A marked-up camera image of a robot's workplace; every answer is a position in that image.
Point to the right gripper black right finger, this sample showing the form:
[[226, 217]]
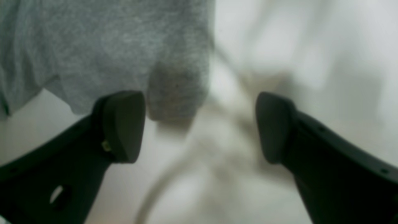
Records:
[[337, 182]]

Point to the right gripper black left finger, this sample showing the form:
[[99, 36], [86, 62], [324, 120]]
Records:
[[58, 182]]

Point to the grey T-shirt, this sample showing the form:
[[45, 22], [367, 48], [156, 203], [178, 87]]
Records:
[[81, 50]]

